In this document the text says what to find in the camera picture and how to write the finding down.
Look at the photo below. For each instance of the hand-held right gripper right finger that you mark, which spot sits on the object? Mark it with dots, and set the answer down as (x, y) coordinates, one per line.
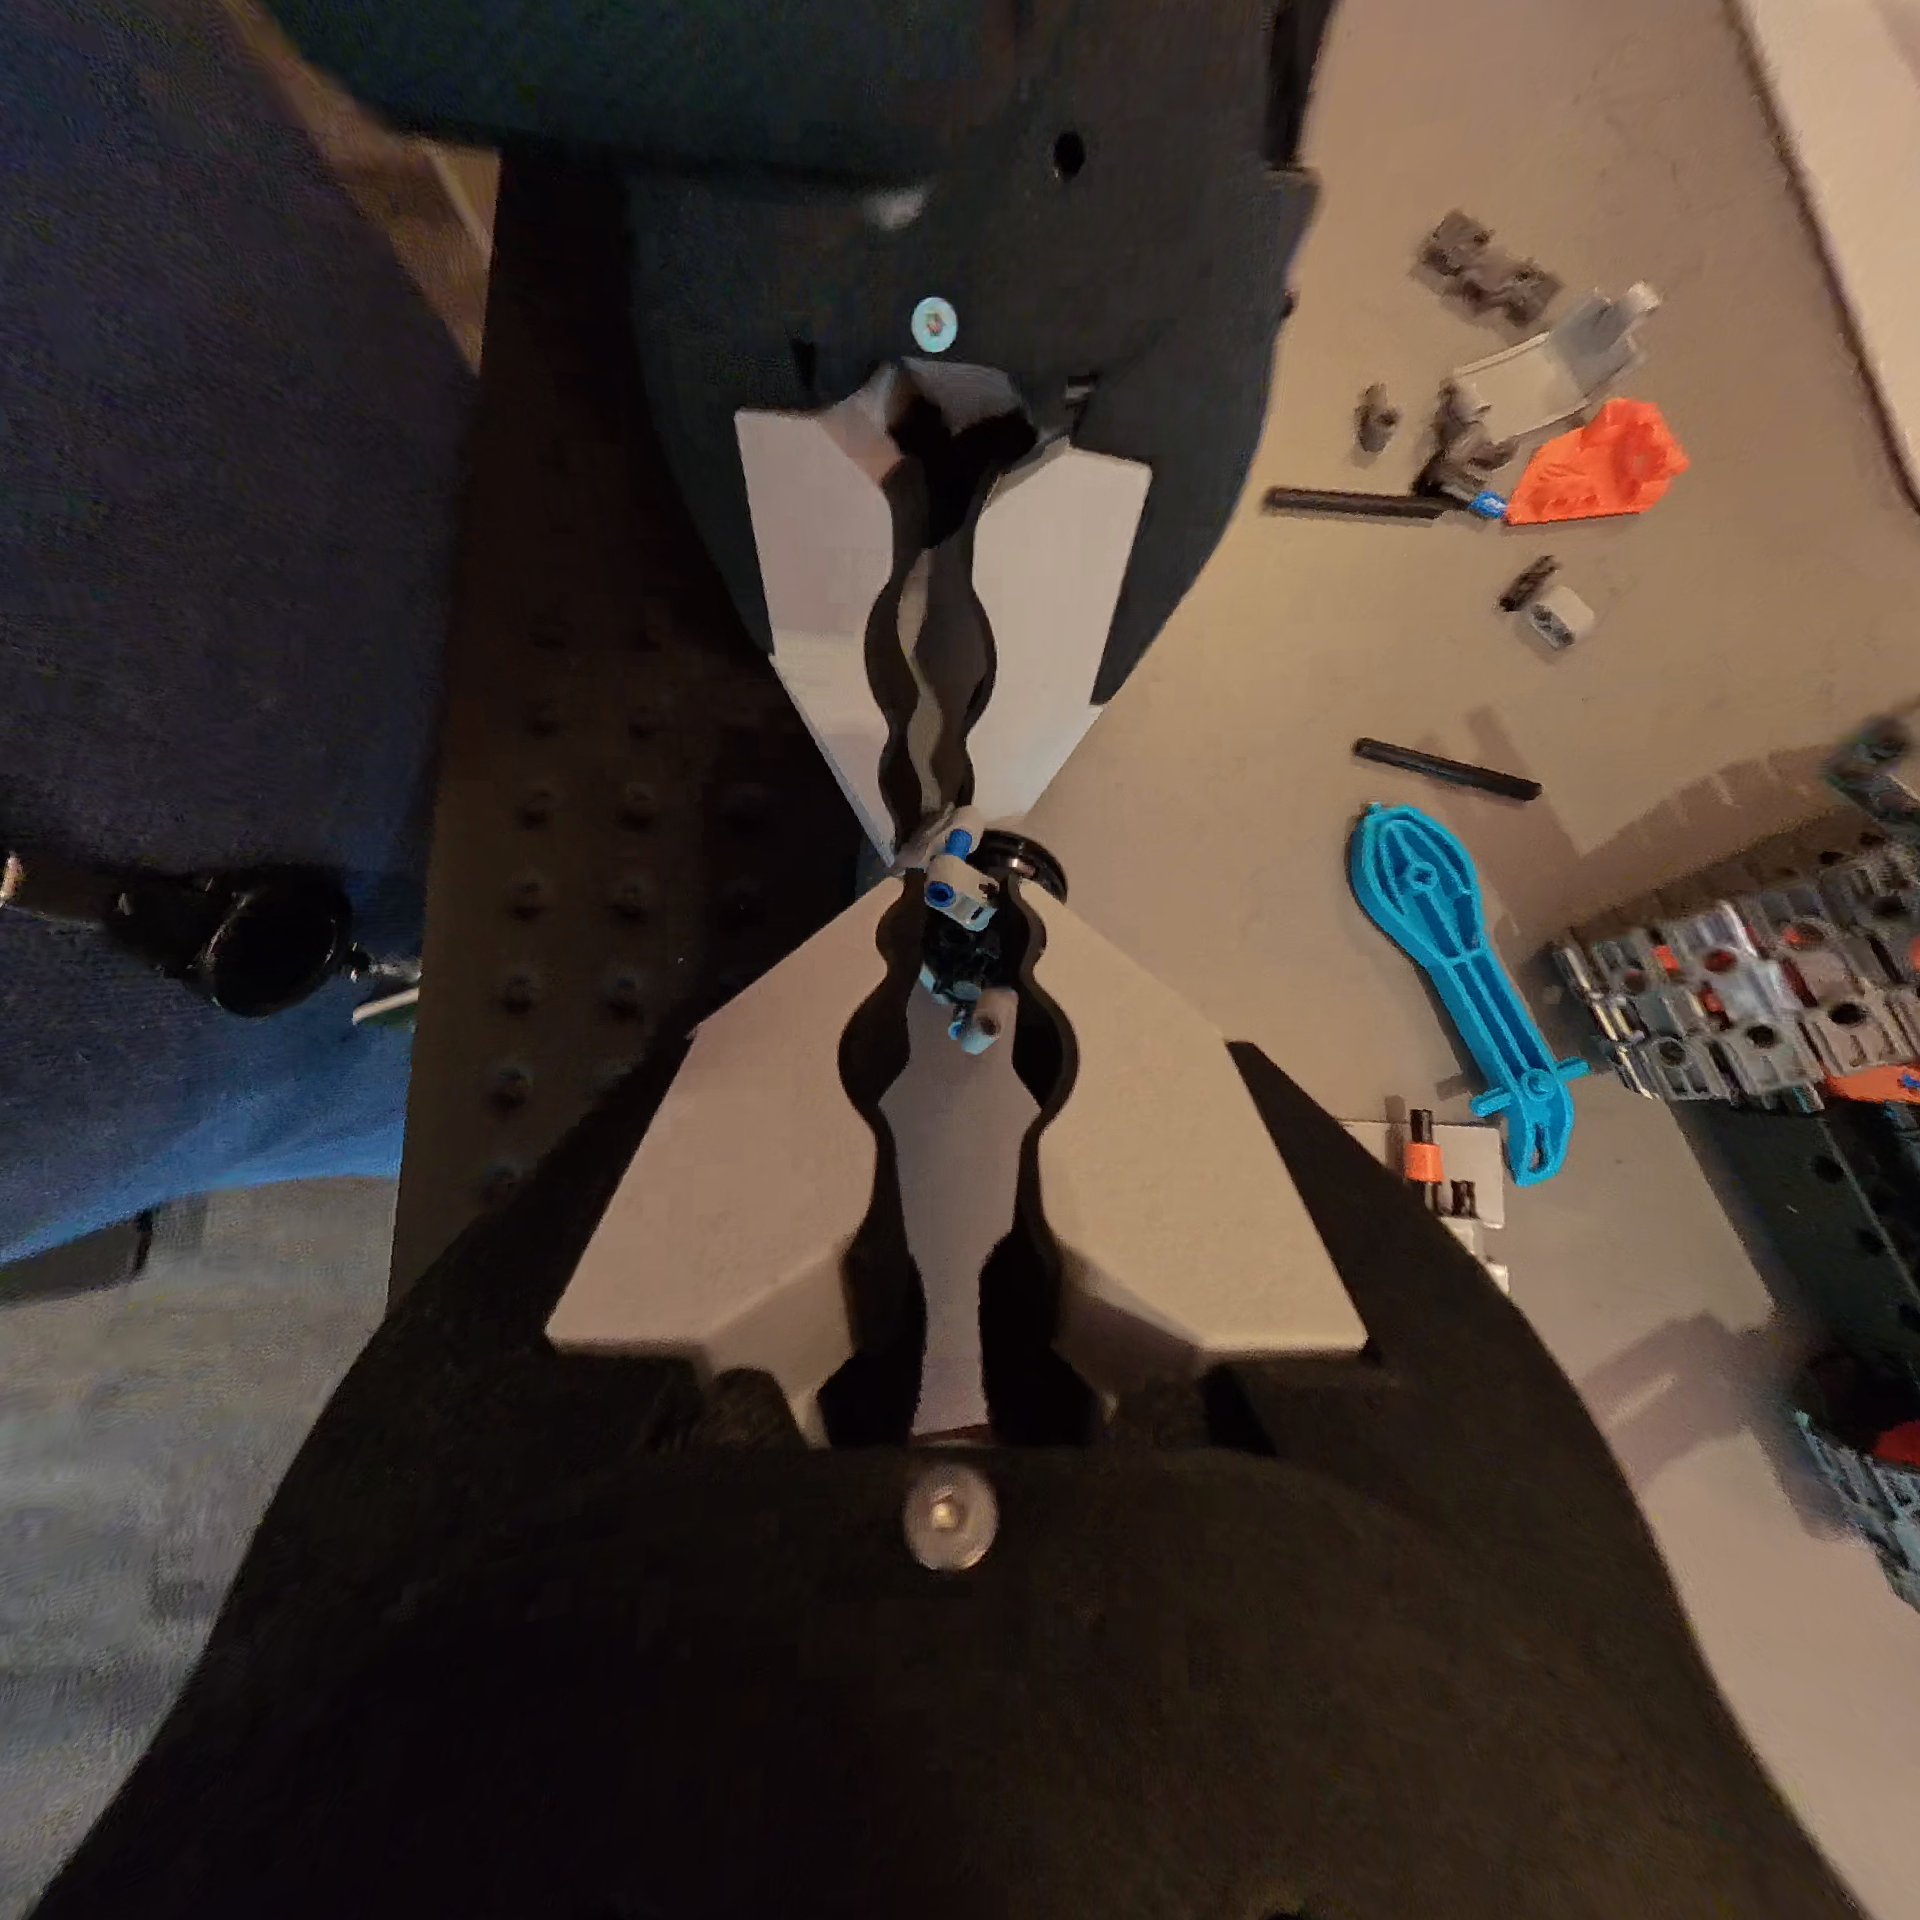
(1186, 1202)

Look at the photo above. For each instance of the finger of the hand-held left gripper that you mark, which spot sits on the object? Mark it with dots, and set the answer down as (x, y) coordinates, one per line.
(1051, 601)
(811, 570)

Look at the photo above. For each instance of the dark grey beam connector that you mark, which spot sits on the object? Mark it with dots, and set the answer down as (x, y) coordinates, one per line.
(1484, 271)

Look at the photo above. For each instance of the black perforated board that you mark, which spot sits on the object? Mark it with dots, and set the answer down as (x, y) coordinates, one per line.
(601, 902)

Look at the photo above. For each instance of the small dark grey bush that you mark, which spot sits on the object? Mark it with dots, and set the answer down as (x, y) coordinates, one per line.
(1381, 421)

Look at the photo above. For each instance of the black pin connector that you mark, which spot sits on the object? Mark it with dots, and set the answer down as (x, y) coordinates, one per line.
(1527, 587)

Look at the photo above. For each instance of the black badge reel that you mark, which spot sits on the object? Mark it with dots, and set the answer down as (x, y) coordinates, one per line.
(255, 939)

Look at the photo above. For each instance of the small grey connector block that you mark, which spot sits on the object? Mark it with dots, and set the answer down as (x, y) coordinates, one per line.
(1559, 619)

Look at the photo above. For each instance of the tracked toy robot vehicle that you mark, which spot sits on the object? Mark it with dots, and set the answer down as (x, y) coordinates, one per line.
(1771, 990)

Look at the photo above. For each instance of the person's left forearm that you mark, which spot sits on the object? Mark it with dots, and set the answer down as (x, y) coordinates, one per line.
(676, 60)

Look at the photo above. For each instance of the orange plastic panel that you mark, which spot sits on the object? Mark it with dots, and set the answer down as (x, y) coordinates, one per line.
(1599, 466)

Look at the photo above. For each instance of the blue brick separator tool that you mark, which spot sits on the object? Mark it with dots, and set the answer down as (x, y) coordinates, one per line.
(1441, 932)

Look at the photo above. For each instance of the black toy wheel assembly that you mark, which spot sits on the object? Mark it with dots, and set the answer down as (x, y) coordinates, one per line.
(962, 939)

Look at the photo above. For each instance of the black elbow connector blue pin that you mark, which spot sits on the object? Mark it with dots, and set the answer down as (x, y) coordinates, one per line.
(1463, 452)

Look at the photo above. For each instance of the black axle rod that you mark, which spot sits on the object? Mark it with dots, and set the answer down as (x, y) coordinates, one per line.
(1350, 503)
(1447, 769)

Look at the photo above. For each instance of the large grey flat panel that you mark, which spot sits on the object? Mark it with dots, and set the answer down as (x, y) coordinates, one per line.
(1559, 361)

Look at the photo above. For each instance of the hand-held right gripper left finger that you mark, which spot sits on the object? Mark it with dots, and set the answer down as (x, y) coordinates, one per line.
(721, 1202)

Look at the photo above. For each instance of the grey bracket with orange bushes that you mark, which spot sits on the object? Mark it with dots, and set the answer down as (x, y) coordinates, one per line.
(1447, 1172)

